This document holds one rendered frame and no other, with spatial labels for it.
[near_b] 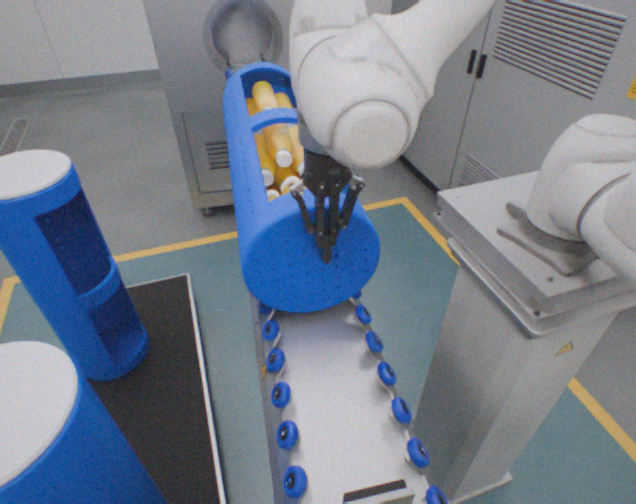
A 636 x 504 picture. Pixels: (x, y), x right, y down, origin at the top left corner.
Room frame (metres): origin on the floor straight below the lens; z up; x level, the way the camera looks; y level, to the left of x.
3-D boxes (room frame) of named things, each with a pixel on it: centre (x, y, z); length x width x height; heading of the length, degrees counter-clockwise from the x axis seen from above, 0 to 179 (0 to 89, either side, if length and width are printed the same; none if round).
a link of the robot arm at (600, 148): (0.70, -0.52, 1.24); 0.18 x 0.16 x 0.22; 9
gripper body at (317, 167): (0.60, -0.01, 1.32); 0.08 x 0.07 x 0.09; 102
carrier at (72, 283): (1.08, 0.89, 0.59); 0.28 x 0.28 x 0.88
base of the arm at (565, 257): (0.73, -0.51, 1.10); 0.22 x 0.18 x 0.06; 31
